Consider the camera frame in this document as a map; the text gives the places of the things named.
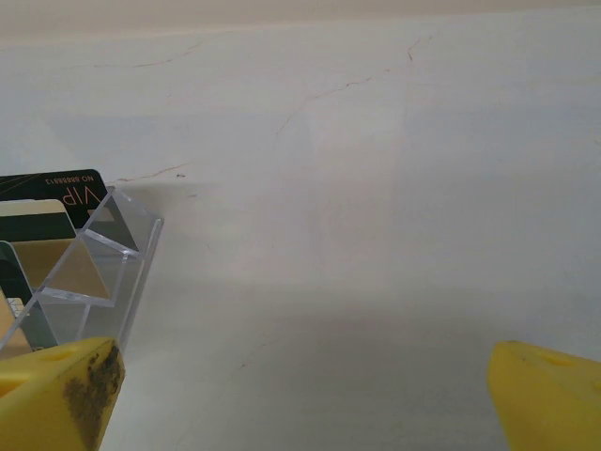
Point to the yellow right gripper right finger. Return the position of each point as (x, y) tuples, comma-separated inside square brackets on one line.
[(549, 404)]

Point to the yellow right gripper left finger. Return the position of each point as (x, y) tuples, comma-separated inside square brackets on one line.
[(42, 399)]

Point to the dark green chip card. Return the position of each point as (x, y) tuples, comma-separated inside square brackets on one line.
[(10, 270)]

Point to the black VIP card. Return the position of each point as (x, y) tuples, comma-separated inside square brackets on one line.
[(28, 184)]

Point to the plain gold card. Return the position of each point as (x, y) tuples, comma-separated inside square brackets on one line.
[(70, 268)]

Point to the clear acrylic card stand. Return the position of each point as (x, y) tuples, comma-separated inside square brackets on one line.
[(127, 235)]

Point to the gold card with dark stripe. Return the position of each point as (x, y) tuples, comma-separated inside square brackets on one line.
[(33, 212)]

